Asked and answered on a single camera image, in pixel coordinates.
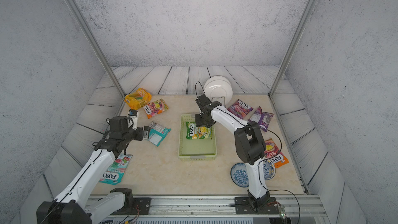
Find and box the aluminium corner post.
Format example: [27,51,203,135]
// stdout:
[64,0,126,98]
[268,0,317,99]

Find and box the blue yellow patterned plate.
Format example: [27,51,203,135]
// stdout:
[263,160,276,180]

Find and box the purple Fox's berries bag back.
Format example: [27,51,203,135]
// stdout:
[249,107,274,132]

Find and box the orange Fox's fruits candy bag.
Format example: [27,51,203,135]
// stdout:
[264,139,289,169]

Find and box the aluminium corner post left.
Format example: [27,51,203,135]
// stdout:
[64,0,126,98]

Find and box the pink Fox's berries candy bag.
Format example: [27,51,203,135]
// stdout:
[228,99,253,119]

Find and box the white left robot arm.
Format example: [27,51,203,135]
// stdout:
[36,111,149,224]

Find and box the teal red Fox's fruits bag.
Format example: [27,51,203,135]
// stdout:
[99,154,133,185]

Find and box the yellow orange candy bag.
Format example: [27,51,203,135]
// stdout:
[124,88,152,110]

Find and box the green Fox's spring tea bag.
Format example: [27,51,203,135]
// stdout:
[186,122,212,140]

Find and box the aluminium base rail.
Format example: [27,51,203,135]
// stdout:
[83,194,327,224]

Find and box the blue patterned bowl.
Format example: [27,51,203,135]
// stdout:
[230,163,249,188]

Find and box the teal Fox's candy bag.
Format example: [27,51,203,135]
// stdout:
[148,121,171,147]

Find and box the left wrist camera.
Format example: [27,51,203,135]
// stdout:
[127,110,139,130]

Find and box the pink yellow Fox's candy bag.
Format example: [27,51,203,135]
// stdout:
[143,99,169,119]

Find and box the green plastic basket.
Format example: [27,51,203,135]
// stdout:
[178,113,217,161]

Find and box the white plate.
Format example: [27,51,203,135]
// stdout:
[204,76,233,105]

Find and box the metal wire plate rack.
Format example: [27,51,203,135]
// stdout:
[210,96,226,108]

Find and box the aluminium corner post right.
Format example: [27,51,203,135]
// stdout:
[268,0,317,99]

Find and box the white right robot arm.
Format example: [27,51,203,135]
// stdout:
[195,94,271,212]

